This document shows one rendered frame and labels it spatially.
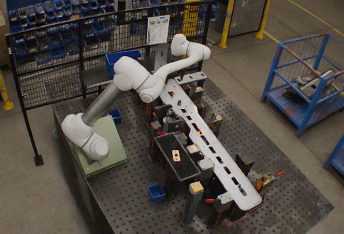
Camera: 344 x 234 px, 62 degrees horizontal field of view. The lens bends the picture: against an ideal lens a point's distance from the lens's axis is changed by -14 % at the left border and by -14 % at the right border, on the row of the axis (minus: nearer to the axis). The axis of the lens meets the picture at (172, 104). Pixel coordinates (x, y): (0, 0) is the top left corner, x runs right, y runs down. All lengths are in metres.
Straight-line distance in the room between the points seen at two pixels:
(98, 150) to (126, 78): 0.56
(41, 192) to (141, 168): 1.24
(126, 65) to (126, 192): 0.96
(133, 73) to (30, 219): 1.89
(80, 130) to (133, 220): 0.72
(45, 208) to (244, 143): 1.98
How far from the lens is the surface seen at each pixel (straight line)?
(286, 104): 4.39
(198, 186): 1.94
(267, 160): 2.83
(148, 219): 2.31
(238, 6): 5.29
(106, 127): 2.52
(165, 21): 2.98
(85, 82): 2.80
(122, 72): 1.93
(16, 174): 3.56
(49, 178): 3.43
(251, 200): 2.16
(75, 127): 2.21
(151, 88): 1.94
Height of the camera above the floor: 2.74
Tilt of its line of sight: 41 degrees down
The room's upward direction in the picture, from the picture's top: 7 degrees clockwise
